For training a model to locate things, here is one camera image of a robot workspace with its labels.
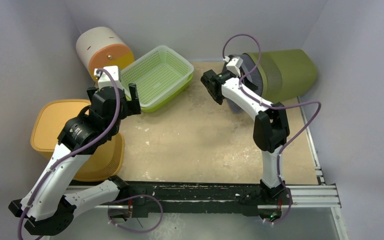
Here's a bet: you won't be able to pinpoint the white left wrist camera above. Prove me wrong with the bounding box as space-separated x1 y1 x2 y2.
93 65 124 90

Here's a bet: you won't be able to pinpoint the white drawer cabinet coloured fronts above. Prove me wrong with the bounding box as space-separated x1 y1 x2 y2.
75 26 135 83

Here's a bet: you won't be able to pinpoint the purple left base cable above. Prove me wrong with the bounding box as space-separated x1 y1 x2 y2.
107 193 164 234

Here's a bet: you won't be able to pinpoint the yellow slatted waste basket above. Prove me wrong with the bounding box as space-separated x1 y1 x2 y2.
30 98 126 183

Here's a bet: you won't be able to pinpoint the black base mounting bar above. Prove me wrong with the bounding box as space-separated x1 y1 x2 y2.
110 181 292 219

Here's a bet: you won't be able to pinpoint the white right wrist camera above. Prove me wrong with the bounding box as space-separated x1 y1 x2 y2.
223 56 243 78

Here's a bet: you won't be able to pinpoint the green solid tray underneath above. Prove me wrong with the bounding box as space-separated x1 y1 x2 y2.
141 73 194 113

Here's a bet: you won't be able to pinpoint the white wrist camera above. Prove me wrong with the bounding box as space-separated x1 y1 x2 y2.
93 65 124 90
223 56 243 78

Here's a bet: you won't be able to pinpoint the grey slatted waste basket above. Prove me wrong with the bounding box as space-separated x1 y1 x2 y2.
227 53 263 114

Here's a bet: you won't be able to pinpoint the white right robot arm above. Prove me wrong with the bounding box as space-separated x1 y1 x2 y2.
200 69 290 204

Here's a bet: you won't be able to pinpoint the aluminium frame rail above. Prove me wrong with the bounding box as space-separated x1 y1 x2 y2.
64 185 341 210

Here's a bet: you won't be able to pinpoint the light green mesh tray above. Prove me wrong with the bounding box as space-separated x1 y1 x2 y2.
120 45 194 108

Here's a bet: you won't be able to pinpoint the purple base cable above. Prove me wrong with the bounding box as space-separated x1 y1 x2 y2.
107 193 164 234
261 187 294 226

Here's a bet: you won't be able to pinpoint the olive green waste basket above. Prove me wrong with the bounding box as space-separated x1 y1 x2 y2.
246 49 317 103

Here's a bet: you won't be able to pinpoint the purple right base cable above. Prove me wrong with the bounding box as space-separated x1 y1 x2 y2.
261 187 294 226

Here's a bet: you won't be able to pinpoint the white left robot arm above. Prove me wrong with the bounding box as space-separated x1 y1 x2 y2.
8 83 141 236

